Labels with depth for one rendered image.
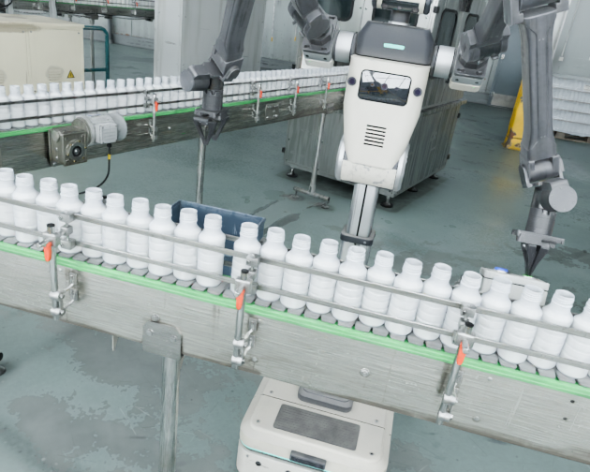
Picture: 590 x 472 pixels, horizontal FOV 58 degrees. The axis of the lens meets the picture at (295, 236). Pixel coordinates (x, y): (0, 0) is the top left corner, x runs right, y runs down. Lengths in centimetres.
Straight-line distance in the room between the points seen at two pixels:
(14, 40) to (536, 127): 441
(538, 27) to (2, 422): 221
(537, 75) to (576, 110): 931
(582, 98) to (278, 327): 959
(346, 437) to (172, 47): 583
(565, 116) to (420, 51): 889
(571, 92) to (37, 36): 826
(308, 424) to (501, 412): 92
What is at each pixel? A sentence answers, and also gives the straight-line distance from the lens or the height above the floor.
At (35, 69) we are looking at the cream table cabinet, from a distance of 522.
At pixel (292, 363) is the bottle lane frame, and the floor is 88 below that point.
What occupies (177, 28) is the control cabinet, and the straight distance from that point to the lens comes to 704.
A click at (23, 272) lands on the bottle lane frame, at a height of 93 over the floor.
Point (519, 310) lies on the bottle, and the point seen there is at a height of 112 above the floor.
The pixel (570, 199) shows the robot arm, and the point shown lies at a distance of 126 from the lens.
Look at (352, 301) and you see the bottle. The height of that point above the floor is 106.
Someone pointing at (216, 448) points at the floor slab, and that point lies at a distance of 225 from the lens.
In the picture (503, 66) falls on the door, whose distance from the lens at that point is 1310.
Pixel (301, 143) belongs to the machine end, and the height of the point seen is 37.
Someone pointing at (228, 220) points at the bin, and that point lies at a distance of 182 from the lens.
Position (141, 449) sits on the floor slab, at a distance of 225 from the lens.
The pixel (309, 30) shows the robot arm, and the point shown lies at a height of 155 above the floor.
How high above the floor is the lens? 162
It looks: 24 degrees down
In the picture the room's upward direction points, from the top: 8 degrees clockwise
